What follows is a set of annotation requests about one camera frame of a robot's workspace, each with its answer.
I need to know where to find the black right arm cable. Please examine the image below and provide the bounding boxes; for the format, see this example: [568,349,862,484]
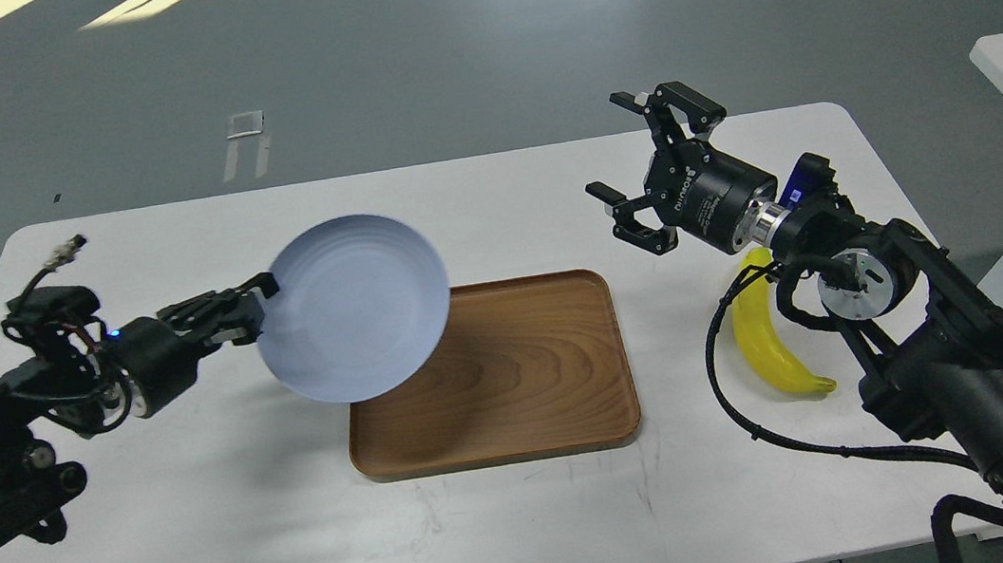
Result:
[693,236,980,499]

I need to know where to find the yellow banana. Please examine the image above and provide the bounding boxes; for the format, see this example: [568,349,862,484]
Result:
[731,247,838,399]

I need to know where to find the brown wooden tray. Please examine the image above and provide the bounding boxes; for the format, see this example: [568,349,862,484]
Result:
[349,269,643,481]

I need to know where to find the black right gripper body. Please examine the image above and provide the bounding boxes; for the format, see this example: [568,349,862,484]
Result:
[643,140,778,256]

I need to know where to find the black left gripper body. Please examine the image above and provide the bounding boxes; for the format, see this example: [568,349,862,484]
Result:
[113,293,264,419]

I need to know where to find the light blue plate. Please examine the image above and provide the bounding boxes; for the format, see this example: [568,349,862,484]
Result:
[257,214,451,404]

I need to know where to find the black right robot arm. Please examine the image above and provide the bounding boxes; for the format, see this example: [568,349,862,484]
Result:
[586,82,1003,563]

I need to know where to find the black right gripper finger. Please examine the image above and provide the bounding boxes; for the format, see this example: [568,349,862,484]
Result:
[610,81,729,155]
[585,181,678,256]

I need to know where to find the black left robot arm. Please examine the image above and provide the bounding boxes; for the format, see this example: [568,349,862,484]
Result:
[0,235,278,548]

